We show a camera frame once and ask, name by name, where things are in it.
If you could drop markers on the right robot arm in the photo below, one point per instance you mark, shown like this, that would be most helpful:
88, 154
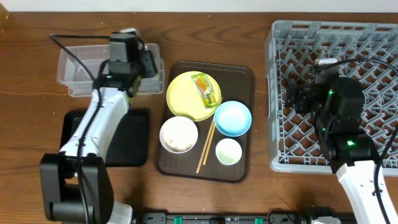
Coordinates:
336, 104

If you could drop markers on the brown plastic serving tray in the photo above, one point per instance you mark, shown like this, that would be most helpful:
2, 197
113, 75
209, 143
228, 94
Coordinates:
237, 83

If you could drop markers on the green yellow snack wrapper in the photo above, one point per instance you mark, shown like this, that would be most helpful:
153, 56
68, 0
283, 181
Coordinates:
205, 89

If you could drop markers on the black food waste tray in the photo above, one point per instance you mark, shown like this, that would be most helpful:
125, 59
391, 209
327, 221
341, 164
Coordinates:
129, 143

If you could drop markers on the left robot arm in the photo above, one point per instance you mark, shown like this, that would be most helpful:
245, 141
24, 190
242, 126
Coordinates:
75, 184

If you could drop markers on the white rice bowl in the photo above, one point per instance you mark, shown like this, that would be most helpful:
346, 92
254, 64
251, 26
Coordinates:
178, 135

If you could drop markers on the wooden chopstick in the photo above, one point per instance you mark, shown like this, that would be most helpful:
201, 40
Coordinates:
209, 140
202, 155

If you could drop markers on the grey dishwasher rack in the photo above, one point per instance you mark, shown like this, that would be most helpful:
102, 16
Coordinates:
368, 54

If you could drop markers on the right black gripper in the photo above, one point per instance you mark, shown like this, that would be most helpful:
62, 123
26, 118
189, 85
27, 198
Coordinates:
303, 96

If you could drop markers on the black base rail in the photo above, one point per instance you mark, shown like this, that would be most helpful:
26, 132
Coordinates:
276, 216

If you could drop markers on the light blue bowl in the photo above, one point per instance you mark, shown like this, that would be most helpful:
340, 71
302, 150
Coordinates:
233, 118

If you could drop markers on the clear plastic waste bin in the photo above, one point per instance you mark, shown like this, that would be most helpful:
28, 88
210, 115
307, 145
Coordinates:
72, 74

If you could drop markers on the small white green cup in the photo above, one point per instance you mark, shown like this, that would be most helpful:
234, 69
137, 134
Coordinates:
228, 151

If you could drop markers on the yellow round plate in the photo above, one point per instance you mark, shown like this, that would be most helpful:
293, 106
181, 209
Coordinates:
185, 95

